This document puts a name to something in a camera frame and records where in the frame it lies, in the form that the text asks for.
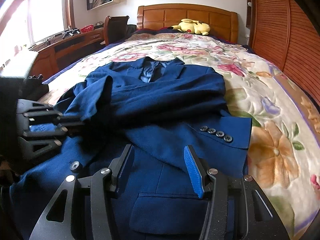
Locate navy blue suit jacket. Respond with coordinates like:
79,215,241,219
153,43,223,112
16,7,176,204
10,57,252,239

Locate black folded clothes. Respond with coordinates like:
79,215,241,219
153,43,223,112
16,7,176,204
21,74,49,101

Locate floral bed blanket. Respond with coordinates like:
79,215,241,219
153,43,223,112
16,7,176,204
41,31,319,239

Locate wooden desk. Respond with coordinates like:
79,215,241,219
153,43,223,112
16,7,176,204
30,28,104,80

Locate black gadget on desk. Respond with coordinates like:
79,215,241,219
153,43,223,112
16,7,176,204
62,27,81,40

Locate red basket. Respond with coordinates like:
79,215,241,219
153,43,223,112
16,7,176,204
80,24,94,33

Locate window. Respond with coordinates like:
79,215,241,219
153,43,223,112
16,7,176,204
1,0,75,62

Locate wooden chair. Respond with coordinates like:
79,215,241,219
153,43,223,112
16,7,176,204
103,16,129,46

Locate wooden bed headboard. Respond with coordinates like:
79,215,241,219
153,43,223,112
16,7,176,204
137,3,239,43

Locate yellow Pikachu plush toy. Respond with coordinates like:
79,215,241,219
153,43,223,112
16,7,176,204
168,18,210,36

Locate wooden louvered wardrobe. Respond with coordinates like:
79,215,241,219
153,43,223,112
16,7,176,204
249,0,319,101

